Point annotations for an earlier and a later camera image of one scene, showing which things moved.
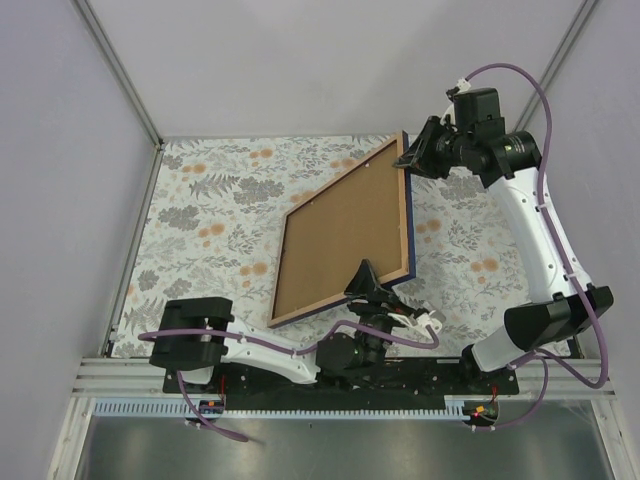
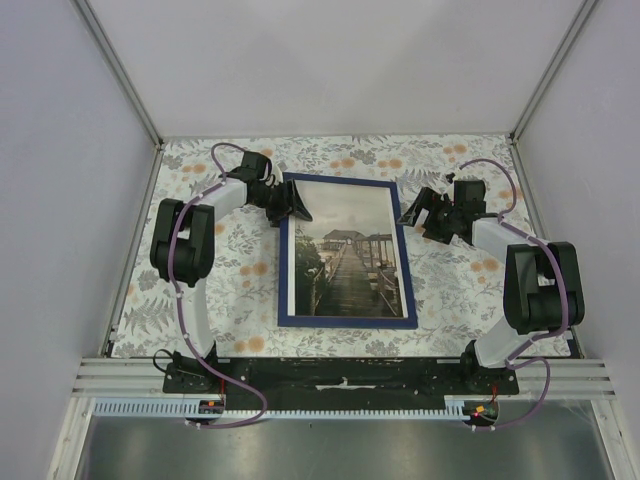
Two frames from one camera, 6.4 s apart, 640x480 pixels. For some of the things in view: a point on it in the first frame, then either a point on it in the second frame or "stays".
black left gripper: [364, 286] -> [290, 205]
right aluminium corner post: [556, 62] stays
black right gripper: [418, 152] -> [432, 232]
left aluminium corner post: [100, 36] stays
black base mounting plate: [399, 385] stays
